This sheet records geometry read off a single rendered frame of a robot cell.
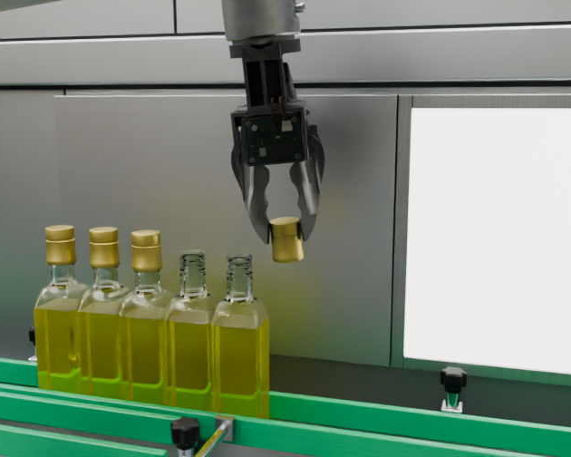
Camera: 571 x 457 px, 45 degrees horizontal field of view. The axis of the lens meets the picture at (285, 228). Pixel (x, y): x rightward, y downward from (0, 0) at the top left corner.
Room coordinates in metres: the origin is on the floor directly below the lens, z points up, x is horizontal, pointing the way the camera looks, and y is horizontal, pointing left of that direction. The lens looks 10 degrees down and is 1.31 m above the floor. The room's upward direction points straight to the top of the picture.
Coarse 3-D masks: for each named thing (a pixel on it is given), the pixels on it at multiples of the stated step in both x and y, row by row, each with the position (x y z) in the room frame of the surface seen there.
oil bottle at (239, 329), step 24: (216, 312) 0.74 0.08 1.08; (240, 312) 0.73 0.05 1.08; (264, 312) 0.76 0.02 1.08; (216, 336) 0.73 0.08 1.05; (240, 336) 0.73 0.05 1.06; (264, 336) 0.75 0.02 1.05; (216, 360) 0.73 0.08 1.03; (240, 360) 0.73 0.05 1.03; (264, 360) 0.75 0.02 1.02; (216, 384) 0.73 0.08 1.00; (240, 384) 0.73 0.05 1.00; (264, 384) 0.75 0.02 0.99; (216, 408) 0.74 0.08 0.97; (240, 408) 0.73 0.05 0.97; (264, 408) 0.75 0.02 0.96
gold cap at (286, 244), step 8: (272, 224) 0.74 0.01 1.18; (280, 224) 0.73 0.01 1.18; (288, 224) 0.73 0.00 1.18; (296, 224) 0.74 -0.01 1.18; (272, 232) 0.74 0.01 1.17; (280, 232) 0.73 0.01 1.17; (288, 232) 0.73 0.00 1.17; (296, 232) 0.74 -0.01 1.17; (272, 240) 0.74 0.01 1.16; (280, 240) 0.73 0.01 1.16; (288, 240) 0.73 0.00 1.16; (296, 240) 0.74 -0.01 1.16; (272, 248) 0.75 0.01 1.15; (280, 248) 0.73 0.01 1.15; (288, 248) 0.73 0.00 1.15; (296, 248) 0.74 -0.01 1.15; (272, 256) 0.75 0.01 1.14; (280, 256) 0.73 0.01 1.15; (288, 256) 0.73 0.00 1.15; (296, 256) 0.74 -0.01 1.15; (304, 256) 0.75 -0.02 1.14
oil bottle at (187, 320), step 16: (176, 304) 0.75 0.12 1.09; (192, 304) 0.75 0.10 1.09; (208, 304) 0.76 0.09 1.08; (176, 320) 0.75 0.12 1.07; (192, 320) 0.74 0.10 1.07; (208, 320) 0.75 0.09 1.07; (176, 336) 0.75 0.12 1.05; (192, 336) 0.74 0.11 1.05; (208, 336) 0.75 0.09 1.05; (176, 352) 0.75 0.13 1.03; (192, 352) 0.74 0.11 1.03; (208, 352) 0.74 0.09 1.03; (176, 368) 0.75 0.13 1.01; (192, 368) 0.74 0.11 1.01; (208, 368) 0.74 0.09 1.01; (176, 384) 0.75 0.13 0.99; (192, 384) 0.74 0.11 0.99; (208, 384) 0.74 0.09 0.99; (176, 400) 0.75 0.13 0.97; (192, 400) 0.74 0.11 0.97; (208, 400) 0.74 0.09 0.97
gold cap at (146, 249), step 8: (136, 232) 0.79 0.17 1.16; (144, 232) 0.79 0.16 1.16; (152, 232) 0.79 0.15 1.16; (136, 240) 0.78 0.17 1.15; (144, 240) 0.77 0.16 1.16; (152, 240) 0.78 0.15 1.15; (160, 240) 0.79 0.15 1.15; (136, 248) 0.78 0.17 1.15; (144, 248) 0.77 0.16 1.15; (152, 248) 0.78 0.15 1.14; (160, 248) 0.79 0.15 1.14; (136, 256) 0.78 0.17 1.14; (144, 256) 0.77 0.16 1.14; (152, 256) 0.78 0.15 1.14; (160, 256) 0.79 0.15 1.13; (136, 264) 0.78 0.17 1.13; (144, 264) 0.77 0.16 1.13; (152, 264) 0.78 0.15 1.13; (160, 264) 0.79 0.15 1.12
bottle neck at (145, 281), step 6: (138, 276) 0.78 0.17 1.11; (144, 276) 0.78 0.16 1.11; (150, 276) 0.78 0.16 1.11; (156, 276) 0.78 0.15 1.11; (138, 282) 0.78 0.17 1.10; (144, 282) 0.78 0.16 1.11; (150, 282) 0.78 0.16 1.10; (156, 282) 0.78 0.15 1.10; (138, 288) 0.78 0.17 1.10; (144, 288) 0.78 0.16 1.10; (150, 288) 0.78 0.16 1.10; (156, 288) 0.78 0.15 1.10
